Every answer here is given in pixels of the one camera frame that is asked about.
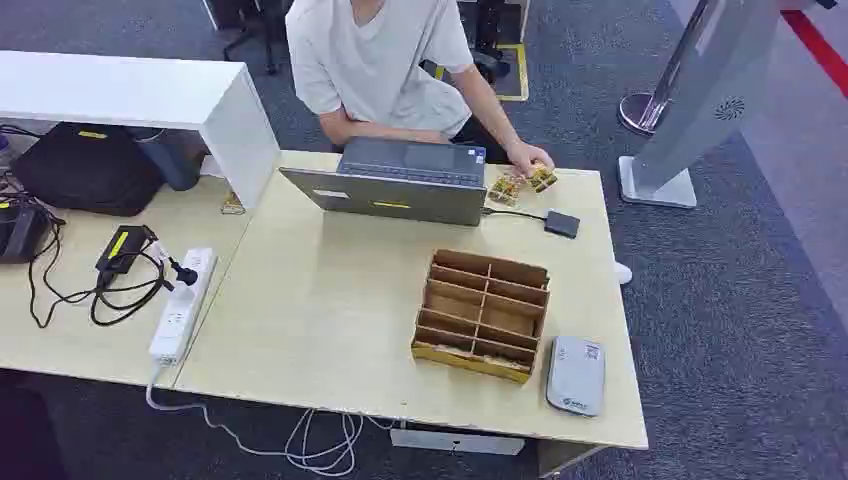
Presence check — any white desk shelf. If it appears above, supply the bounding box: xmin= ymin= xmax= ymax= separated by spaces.
xmin=0 ymin=49 xmax=283 ymax=211

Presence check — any black power adapter yellow label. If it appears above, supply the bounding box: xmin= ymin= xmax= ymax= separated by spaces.
xmin=94 ymin=224 xmax=160 ymax=275

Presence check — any person's left hand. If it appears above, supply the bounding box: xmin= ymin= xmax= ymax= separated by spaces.
xmin=505 ymin=139 xmax=556 ymax=179

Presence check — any white power strip cable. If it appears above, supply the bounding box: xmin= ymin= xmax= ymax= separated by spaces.
xmin=144 ymin=361 xmax=400 ymax=479

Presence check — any small black box device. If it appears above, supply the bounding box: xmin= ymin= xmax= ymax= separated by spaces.
xmin=543 ymin=209 xmax=582 ymax=240

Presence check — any black plug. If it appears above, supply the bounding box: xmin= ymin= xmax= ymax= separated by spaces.
xmin=166 ymin=256 xmax=200 ymax=288

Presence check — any black stand on mat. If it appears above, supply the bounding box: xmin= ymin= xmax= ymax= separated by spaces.
xmin=471 ymin=0 xmax=513 ymax=85

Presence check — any person's torso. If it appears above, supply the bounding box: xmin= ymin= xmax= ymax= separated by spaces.
xmin=284 ymin=0 xmax=476 ymax=141

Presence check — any dark blue bin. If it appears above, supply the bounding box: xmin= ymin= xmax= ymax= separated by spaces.
xmin=135 ymin=128 xmax=211 ymax=193

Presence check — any black adapter cable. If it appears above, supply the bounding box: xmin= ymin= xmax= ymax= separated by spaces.
xmin=26 ymin=218 xmax=176 ymax=330

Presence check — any grey kiosk stand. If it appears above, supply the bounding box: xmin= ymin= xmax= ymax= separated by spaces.
xmin=616 ymin=0 xmax=784 ymax=211

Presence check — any wooden card box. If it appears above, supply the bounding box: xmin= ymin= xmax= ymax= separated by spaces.
xmin=409 ymin=248 xmax=552 ymax=386

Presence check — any yellow bordered floor mat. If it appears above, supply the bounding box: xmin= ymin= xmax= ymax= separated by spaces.
xmin=433 ymin=42 xmax=531 ymax=104

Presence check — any thin black laptop cable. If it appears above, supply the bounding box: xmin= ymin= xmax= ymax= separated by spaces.
xmin=481 ymin=206 xmax=549 ymax=224

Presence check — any flat grey router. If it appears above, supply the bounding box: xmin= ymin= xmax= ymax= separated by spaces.
xmin=545 ymin=335 xmax=607 ymax=419

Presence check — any grey laptop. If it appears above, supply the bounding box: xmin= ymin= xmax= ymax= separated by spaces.
xmin=278 ymin=136 xmax=490 ymax=229

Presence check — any black bag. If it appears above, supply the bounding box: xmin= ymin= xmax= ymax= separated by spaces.
xmin=9 ymin=121 xmax=168 ymax=219

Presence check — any white bracket under desk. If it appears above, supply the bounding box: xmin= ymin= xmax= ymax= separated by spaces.
xmin=388 ymin=426 xmax=527 ymax=458

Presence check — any white power strip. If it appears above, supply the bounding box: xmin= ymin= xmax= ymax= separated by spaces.
xmin=147 ymin=246 xmax=219 ymax=368

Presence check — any black office chair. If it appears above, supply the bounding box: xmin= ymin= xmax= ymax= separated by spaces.
xmin=221 ymin=0 xmax=293 ymax=76

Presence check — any chrome stanchion post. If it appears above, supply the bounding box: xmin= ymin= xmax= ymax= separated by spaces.
xmin=617 ymin=0 xmax=714 ymax=138

